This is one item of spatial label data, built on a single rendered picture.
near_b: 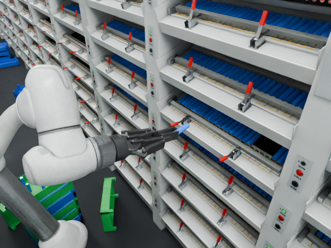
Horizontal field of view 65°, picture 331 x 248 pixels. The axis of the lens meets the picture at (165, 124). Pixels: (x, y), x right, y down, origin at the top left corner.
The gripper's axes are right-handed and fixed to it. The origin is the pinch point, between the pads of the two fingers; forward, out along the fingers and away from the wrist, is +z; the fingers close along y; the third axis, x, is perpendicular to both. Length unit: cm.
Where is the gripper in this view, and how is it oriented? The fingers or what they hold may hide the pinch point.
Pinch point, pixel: (167, 135)
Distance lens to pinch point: 83.5
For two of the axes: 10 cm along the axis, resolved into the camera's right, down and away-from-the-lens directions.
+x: -1.5, 8.8, 4.6
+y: -6.0, -4.5, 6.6
